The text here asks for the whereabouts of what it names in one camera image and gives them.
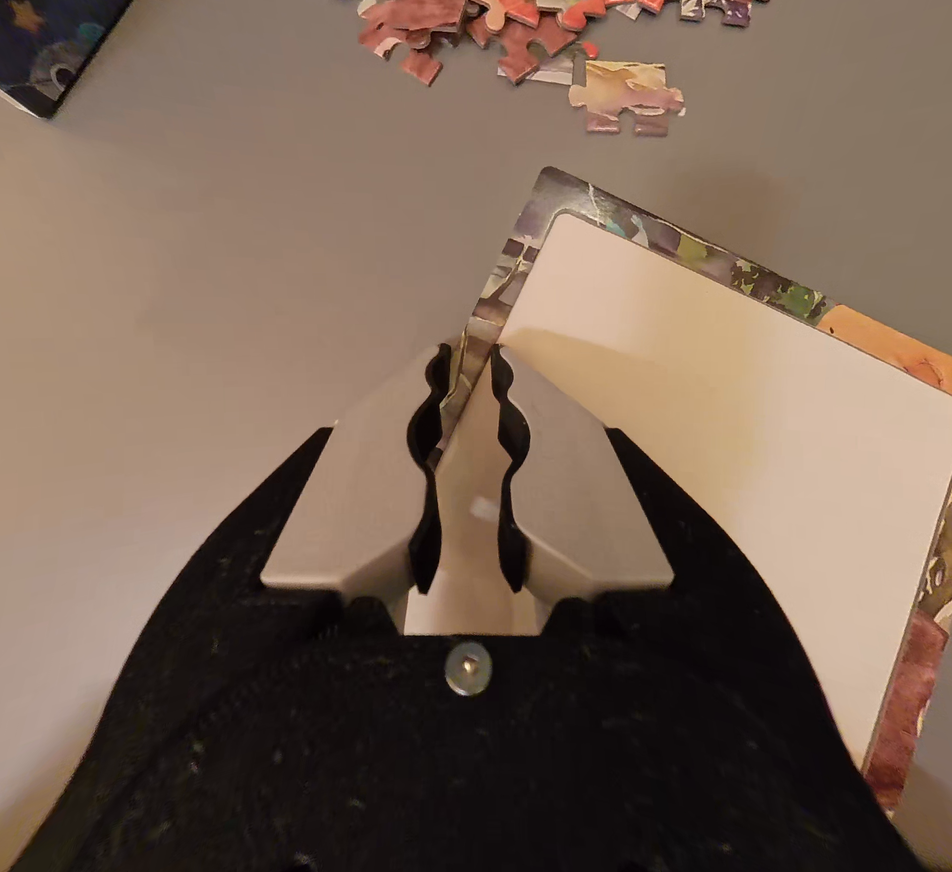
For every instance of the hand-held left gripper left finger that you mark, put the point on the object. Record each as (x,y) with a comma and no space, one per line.
(349,500)

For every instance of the jigsaw puzzle frame board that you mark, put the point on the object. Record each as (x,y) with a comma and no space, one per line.
(706,403)

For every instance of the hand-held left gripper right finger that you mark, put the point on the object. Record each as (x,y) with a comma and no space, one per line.
(587,507)

